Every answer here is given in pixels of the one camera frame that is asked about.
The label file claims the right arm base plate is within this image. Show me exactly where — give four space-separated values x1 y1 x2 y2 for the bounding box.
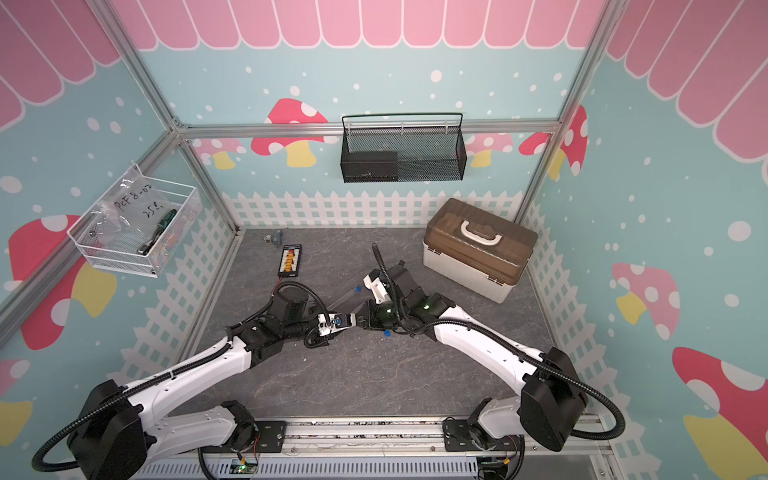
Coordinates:
442 416 516 452

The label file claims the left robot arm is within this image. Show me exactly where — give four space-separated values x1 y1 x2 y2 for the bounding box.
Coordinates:
31 281 357 479

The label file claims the white wire basket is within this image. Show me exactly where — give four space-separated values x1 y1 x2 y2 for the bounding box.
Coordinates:
67 164 202 278

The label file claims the clear plastic bag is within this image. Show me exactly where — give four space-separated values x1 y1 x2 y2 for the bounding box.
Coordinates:
88 165 177 254

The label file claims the brown lid storage box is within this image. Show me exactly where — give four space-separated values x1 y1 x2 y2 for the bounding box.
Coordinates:
423 198 538 304

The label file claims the black box in mesh basket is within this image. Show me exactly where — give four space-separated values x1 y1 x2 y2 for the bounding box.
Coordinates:
340 151 399 183

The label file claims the clear test tube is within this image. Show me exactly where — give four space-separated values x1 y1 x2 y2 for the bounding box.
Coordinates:
330 286 360 310

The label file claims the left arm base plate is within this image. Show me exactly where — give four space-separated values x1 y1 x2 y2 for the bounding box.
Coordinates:
202 420 287 455

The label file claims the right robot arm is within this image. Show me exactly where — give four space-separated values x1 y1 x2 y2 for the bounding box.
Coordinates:
364 244 627 452

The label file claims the black box with orange connectors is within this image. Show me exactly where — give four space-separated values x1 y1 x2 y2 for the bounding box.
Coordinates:
278 244 302 278

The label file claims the small grey metal bracket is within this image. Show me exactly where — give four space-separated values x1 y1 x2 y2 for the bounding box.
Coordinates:
263 230 283 247

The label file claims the black wire mesh basket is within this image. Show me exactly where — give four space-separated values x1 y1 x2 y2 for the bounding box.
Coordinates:
341 112 467 182

